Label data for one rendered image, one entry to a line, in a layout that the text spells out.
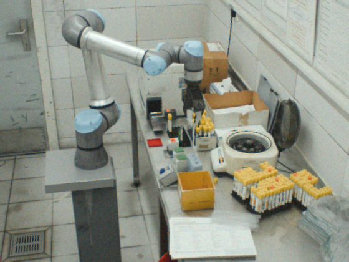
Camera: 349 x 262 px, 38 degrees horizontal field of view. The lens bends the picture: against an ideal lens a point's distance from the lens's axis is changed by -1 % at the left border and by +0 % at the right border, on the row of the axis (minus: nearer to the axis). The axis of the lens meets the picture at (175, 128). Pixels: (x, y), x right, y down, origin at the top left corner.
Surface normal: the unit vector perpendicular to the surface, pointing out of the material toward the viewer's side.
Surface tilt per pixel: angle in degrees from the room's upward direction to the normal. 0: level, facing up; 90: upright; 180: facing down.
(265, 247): 0
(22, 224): 0
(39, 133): 90
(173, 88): 90
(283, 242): 0
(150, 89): 90
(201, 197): 90
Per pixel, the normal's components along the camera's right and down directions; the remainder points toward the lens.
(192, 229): 0.00, -0.88
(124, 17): 0.19, 0.47
